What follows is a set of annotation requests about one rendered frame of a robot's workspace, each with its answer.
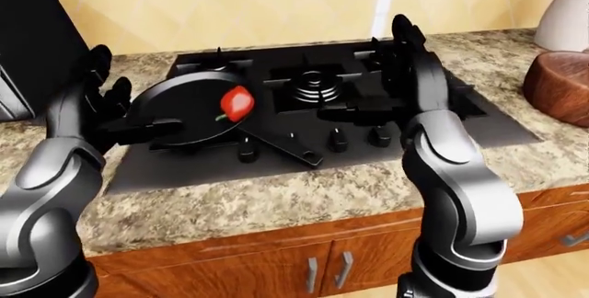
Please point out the black box appliance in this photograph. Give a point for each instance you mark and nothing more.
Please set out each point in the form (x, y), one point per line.
(32, 36)

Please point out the black cooktop knob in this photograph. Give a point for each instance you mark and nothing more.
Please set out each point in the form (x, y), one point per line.
(337, 141)
(247, 151)
(292, 135)
(380, 136)

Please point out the round wooden block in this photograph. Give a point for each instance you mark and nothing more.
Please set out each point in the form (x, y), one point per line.
(559, 84)

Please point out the red bell pepper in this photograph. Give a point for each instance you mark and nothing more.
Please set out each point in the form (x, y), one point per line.
(237, 103)

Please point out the black cast iron grate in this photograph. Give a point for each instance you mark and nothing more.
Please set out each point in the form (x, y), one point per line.
(280, 77)

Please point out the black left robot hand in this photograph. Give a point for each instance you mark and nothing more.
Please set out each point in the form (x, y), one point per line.
(102, 101)

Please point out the white ceramic utensil holder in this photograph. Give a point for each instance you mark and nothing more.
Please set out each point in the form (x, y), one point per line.
(563, 22)

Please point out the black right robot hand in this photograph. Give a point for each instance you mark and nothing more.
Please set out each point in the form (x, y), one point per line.
(401, 53)

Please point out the black round gas burner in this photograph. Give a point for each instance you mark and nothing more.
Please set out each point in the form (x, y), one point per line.
(314, 87)

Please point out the black frying pan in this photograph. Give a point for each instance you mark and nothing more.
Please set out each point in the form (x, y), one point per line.
(184, 105)

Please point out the black gas cooktop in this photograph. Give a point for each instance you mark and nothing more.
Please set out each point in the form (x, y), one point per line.
(193, 170)

